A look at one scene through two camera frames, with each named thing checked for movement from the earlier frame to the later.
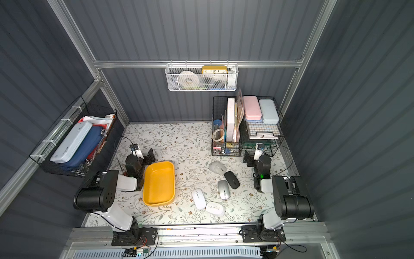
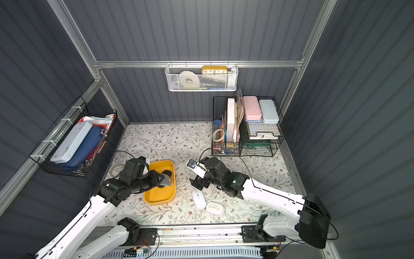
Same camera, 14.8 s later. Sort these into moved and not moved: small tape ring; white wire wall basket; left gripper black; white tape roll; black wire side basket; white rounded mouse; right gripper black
Moved: left gripper black; right gripper black
Not moved: white wire wall basket; black wire side basket; white rounded mouse; small tape ring; white tape roll
